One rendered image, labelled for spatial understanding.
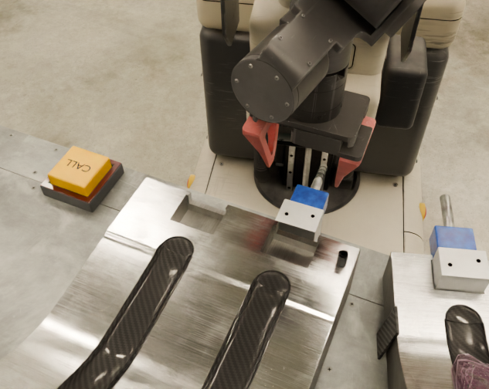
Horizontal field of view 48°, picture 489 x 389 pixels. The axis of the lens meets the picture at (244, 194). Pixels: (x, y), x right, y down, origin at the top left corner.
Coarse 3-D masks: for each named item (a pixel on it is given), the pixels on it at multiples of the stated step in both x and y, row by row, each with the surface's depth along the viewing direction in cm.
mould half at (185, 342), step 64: (128, 256) 58; (256, 256) 57; (320, 256) 57; (64, 320) 54; (192, 320) 53; (320, 320) 53; (0, 384) 47; (128, 384) 49; (192, 384) 49; (256, 384) 49
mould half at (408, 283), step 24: (408, 264) 61; (384, 288) 64; (408, 288) 59; (432, 288) 59; (384, 312) 63; (408, 312) 57; (432, 312) 57; (480, 312) 57; (408, 336) 55; (432, 336) 55; (408, 360) 53; (432, 360) 53; (408, 384) 50; (432, 384) 50
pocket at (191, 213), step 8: (184, 200) 63; (192, 200) 64; (184, 208) 64; (192, 208) 65; (200, 208) 64; (208, 208) 64; (216, 208) 64; (176, 216) 62; (184, 216) 64; (192, 216) 64; (200, 216) 64; (208, 216) 64; (216, 216) 64; (184, 224) 64; (192, 224) 64; (200, 224) 64; (208, 224) 64; (216, 224) 64; (208, 232) 63
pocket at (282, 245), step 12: (276, 228) 61; (276, 240) 62; (288, 240) 61; (300, 240) 61; (264, 252) 60; (276, 252) 61; (288, 252) 61; (300, 252) 61; (312, 252) 61; (300, 264) 60
